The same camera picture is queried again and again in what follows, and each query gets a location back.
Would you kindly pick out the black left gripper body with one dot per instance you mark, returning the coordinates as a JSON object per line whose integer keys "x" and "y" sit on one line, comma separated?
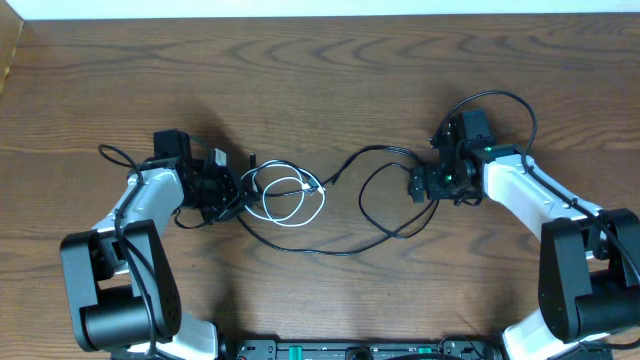
{"x": 217, "y": 196}

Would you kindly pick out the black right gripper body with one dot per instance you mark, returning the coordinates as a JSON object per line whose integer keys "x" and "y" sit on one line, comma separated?
{"x": 441, "y": 184}

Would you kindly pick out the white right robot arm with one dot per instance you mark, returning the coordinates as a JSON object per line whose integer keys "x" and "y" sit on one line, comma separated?
{"x": 588, "y": 282}

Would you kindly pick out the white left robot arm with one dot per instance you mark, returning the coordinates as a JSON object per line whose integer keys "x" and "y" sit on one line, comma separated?
{"x": 122, "y": 295}

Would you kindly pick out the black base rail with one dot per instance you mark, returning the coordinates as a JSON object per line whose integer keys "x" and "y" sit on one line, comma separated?
{"x": 449, "y": 348}

